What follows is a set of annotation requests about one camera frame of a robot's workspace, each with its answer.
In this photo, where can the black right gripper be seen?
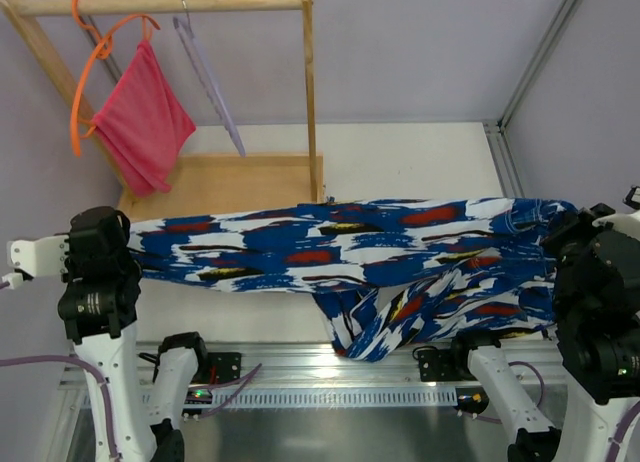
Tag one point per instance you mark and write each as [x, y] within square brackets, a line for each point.
[558, 233]

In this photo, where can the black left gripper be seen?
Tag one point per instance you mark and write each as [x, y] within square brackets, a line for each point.
[111, 252]

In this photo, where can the blue patterned trousers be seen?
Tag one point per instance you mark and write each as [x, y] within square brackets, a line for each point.
[385, 273]

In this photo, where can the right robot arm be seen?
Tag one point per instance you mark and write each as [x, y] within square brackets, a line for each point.
[596, 306]

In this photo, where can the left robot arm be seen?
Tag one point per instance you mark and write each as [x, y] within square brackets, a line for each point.
[98, 310]

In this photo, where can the orange plastic hanger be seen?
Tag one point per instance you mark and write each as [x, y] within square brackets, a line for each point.
[82, 128]

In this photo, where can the lilac plastic hanger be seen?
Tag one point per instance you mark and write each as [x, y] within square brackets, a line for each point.
[206, 76]

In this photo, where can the wooden clothes rack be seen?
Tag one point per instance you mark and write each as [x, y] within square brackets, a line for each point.
[201, 183]

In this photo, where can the pink cloth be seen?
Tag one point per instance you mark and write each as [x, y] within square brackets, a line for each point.
[143, 125]

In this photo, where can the aluminium corner frame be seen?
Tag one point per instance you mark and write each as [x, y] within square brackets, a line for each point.
[496, 131]

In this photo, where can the aluminium mounting rail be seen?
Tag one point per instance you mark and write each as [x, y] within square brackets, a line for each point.
[315, 365]

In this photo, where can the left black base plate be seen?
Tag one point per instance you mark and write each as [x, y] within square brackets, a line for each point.
[223, 367]

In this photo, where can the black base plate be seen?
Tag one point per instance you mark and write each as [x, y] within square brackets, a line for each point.
[223, 367]
[441, 365]

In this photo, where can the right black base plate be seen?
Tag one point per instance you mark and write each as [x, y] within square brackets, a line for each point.
[441, 365]

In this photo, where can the slotted cable duct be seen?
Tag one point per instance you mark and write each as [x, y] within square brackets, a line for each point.
[256, 397]

